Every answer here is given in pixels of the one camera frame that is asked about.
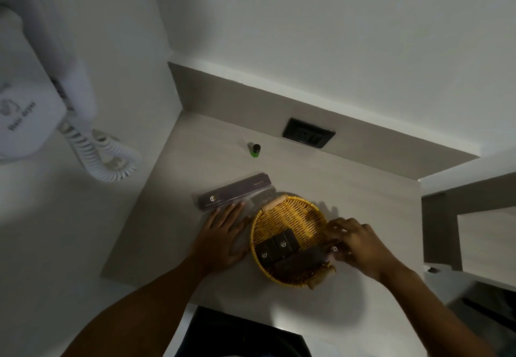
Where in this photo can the person's left hand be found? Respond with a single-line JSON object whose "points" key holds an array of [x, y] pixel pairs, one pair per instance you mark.
{"points": [[217, 244]]}

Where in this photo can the person's right hand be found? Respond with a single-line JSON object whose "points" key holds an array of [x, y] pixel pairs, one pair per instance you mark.
{"points": [[363, 248]]}

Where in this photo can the person's right fingers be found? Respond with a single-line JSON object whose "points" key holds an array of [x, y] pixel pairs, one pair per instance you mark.
{"points": [[336, 231]]}

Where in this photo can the person's left thumb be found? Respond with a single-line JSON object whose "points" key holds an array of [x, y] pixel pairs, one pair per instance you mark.
{"points": [[244, 225]]}

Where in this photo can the long dark box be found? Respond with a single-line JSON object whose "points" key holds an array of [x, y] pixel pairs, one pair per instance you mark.
{"points": [[302, 259], [234, 191]]}

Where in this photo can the person's right forearm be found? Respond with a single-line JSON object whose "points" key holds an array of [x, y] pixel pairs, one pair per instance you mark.
{"points": [[435, 316]]}

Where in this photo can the person's left forearm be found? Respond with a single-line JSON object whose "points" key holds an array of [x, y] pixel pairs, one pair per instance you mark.
{"points": [[141, 312]]}

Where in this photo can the clear plastic packet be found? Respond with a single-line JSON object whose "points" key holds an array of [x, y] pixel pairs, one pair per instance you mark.
{"points": [[262, 199]]}

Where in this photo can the small dark box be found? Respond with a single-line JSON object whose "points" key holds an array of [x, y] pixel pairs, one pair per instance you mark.
{"points": [[285, 243], [267, 252]]}

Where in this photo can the yellow wicker basket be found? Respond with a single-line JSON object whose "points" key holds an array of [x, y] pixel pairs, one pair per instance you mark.
{"points": [[292, 219]]}

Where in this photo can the small green bottle black cap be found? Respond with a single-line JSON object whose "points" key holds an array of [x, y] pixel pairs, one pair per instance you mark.
{"points": [[254, 150]]}

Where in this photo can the person's dark clothing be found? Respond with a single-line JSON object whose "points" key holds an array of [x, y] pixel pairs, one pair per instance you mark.
{"points": [[242, 334]]}

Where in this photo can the black wall socket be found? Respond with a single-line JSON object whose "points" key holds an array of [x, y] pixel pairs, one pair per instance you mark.
{"points": [[308, 133]]}

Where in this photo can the grey wooden shelf frame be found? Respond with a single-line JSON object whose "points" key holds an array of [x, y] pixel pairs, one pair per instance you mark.
{"points": [[443, 231]]}

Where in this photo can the white wall hair dryer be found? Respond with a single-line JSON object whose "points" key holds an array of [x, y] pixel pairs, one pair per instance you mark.
{"points": [[36, 98]]}

